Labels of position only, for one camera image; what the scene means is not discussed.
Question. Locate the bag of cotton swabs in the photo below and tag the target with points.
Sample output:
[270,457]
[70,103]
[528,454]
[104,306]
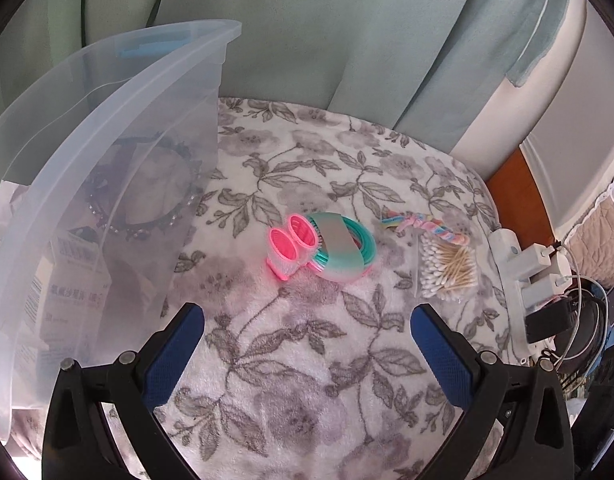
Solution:
[447,270]

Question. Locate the grey floral blanket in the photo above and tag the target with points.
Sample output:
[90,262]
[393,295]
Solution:
[307,170]

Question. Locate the pink hair roller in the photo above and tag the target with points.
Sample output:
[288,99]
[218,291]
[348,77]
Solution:
[303,232]
[282,249]

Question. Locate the white padded headboard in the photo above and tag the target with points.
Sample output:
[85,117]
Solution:
[572,135]

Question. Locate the black power adapter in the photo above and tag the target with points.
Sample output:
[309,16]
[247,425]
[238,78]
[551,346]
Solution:
[549,322]

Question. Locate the dark round object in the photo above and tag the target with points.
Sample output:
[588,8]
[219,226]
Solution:
[589,322]

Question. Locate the clear plastic storage container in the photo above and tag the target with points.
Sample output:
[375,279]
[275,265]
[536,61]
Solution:
[137,110]

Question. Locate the small white medicine box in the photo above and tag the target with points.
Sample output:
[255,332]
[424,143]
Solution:
[67,280]

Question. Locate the black studded headband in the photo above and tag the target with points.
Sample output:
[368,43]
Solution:
[112,227]

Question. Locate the pale green curtain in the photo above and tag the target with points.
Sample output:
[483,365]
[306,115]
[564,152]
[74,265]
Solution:
[337,35]

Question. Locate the beige quilted lace cover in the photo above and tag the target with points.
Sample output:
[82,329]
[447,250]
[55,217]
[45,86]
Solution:
[597,245]

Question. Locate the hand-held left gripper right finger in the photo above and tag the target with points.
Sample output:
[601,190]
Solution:
[442,355]

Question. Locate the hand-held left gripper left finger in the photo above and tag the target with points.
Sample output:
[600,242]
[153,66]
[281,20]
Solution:
[174,355]

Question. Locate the white power strip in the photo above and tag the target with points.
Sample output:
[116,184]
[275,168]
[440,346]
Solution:
[507,265]

